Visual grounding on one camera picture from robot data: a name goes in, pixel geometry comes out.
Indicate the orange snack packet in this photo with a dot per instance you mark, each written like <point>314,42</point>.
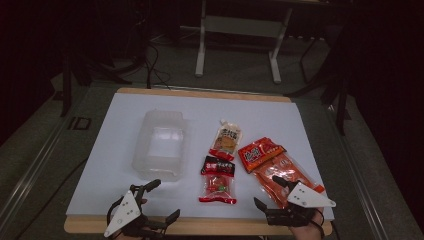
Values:
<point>266,158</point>

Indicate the metal floor rail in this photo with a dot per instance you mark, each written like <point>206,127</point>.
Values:
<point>360,180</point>
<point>30,173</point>

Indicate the white metal table frame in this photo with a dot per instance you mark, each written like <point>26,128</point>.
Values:
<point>240,26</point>

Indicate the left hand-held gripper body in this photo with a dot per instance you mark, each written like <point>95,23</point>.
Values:
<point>125,213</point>

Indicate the white table sheet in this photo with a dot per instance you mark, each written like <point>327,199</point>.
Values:
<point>200,113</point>

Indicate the wooden table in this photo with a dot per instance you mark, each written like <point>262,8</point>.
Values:
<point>200,227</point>

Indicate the black stand legs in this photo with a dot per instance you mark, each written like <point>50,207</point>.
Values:
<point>336,80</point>

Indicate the person's right hand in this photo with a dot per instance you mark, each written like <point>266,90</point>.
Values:
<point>308,231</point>

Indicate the person's left hand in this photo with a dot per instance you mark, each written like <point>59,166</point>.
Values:
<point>125,238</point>

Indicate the black and red snack packet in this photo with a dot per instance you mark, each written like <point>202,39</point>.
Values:
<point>217,181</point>

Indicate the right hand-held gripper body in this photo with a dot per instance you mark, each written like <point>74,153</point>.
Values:
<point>310,197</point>

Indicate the black floor bracket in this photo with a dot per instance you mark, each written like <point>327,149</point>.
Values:
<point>80,123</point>

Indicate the clear plastic container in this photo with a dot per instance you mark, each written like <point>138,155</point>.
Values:
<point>161,146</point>

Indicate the beige snack packet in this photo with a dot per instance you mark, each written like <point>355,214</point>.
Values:
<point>226,141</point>

